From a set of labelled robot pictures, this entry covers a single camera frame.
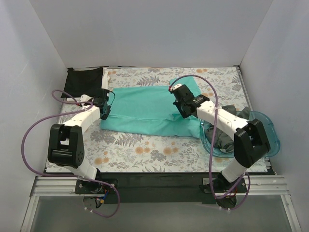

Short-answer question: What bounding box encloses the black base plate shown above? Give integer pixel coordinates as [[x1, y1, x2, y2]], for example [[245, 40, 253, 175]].
[[74, 172, 249, 205]]

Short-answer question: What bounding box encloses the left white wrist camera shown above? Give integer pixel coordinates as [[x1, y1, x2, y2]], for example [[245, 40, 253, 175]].
[[78, 94, 92, 106]]

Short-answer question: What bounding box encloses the dark grey t shirt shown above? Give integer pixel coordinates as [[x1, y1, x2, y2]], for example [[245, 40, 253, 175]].
[[205, 105, 251, 153]]

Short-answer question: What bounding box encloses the folded beige t shirt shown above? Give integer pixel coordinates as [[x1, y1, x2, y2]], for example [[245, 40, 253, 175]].
[[66, 98, 79, 104]]

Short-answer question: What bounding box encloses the folded white t shirt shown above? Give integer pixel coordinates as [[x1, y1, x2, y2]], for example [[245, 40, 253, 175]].
[[66, 68, 110, 102]]

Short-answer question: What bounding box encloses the teal t shirt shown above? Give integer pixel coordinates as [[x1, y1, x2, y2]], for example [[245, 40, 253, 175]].
[[100, 86, 200, 138]]

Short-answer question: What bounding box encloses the folded black t shirt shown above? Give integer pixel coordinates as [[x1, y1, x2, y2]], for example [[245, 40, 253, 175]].
[[60, 67, 104, 99]]

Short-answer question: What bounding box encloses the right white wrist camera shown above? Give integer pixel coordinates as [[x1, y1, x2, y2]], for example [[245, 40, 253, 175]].
[[169, 84, 182, 93]]

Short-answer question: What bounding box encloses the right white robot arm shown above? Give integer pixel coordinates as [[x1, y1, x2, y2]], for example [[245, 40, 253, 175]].
[[169, 84, 270, 192]]

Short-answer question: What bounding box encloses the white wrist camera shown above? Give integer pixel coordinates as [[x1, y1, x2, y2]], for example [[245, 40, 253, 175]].
[[169, 84, 182, 93], [78, 94, 92, 106]]

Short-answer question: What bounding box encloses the floral table cloth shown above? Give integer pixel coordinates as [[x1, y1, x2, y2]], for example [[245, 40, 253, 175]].
[[45, 66, 268, 173]]

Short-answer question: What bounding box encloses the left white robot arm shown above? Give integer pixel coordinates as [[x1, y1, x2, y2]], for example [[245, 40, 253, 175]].
[[48, 88, 111, 193]]

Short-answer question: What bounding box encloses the blue transparent plastic basket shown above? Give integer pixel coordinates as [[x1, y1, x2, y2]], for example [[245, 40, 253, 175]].
[[200, 111, 281, 158]]

